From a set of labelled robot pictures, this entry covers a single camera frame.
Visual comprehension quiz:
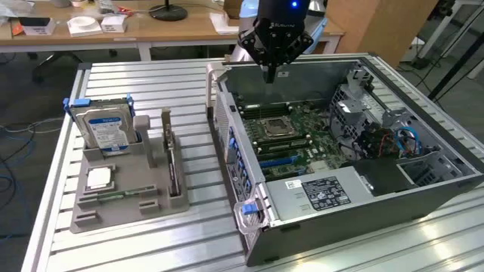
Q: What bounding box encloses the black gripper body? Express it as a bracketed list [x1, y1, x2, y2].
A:
[253, 0, 313, 67]

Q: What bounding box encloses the white paper stack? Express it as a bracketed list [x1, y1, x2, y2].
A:
[210, 12, 242, 35]

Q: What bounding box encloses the brown cardboard box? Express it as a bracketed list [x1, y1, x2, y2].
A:
[223, 0, 245, 20]

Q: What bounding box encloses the wooden cabinet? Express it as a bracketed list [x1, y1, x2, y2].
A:
[325, 0, 442, 69]

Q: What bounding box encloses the black lamp base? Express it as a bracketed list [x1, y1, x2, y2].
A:
[149, 0, 190, 22]

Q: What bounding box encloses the black RAM slot bank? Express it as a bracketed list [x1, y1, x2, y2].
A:
[241, 102, 291, 120]

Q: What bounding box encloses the metal disk bay cage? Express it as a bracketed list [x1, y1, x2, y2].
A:
[327, 63, 387, 159]

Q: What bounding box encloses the CPU socket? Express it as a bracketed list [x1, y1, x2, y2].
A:
[263, 116, 295, 139]

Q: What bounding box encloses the green motherboard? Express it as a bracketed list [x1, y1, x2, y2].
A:
[238, 100, 357, 182]

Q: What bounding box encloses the small white labelled box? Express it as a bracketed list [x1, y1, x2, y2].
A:
[101, 15, 129, 33]

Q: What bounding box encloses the black slanted pole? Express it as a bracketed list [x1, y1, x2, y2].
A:
[427, 8, 484, 100]

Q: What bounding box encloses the white box with tape roll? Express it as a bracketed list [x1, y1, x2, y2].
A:
[67, 16, 105, 37]

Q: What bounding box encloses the hard disk in blue caddy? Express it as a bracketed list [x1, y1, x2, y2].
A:
[63, 94, 139, 157]

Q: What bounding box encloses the black office chair base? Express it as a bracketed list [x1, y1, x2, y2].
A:
[30, 52, 85, 83]

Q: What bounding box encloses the gray parts rack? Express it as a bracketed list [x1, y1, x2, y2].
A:
[70, 114, 193, 235]

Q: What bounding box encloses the white box with black lid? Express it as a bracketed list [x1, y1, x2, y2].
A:
[18, 16, 58, 36]

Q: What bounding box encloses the gray power supply unit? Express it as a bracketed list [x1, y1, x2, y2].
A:
[266, 165, 375, 222]

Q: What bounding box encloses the silver CPU chip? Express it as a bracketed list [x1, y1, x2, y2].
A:
[86, 168, 115, 191]

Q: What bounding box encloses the green RAM stick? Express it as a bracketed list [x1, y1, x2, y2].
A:
[97, 190, 143, 201]

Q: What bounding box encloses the open black PC case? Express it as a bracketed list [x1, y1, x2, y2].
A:
[206, 52, 484, 267]

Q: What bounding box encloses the red wire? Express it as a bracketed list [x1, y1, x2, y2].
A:
[381, 133, 395, 151]

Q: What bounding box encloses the blue wire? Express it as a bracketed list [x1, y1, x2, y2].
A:
[393, 126, 423, 155]

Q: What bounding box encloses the wooden desk with white frame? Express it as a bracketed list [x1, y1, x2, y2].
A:
[0, 0, 346, 62]

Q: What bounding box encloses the metal drive bay bracket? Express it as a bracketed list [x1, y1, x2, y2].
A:
[397, 151, 474, 188]

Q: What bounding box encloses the white floor cable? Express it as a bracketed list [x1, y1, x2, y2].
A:
[3, 117, 65, 134]

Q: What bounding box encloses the blue floor cable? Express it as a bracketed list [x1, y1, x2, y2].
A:
[0, 124, 38, 244]

